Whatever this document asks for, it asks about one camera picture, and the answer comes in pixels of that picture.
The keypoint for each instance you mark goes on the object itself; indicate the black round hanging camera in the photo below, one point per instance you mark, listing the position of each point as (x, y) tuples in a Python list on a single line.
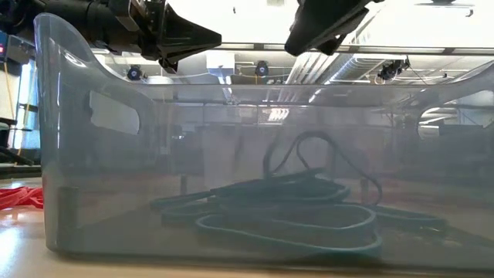
[(261, 68), (134, 72)]

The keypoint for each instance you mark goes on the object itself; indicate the black hanging camera rig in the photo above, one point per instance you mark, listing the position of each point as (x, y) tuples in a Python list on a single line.
[(391, 69)]

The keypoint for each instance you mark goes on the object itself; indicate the red and teal band cluster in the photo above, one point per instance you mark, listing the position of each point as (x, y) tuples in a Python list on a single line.
[(239, 206)]

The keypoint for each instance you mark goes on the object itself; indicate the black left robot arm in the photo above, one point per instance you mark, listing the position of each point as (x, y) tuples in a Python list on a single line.
[(77, 19)]

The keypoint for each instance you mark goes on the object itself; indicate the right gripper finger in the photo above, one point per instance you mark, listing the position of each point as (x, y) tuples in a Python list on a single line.
[(320, 23), (332, 46)]

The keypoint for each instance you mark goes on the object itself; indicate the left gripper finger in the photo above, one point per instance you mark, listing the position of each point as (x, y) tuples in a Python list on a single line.
[(189, 36)]

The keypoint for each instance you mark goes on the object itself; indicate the white hanging box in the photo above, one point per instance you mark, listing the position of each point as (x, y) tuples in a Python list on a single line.
[(220, 63)]

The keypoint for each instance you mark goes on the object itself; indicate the black aluminium frame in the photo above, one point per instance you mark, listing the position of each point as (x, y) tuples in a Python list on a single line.
[(19, 171)]

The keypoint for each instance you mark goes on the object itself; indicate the grey translucent plastic basket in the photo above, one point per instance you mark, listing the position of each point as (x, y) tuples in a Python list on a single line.
[(270, 173)]

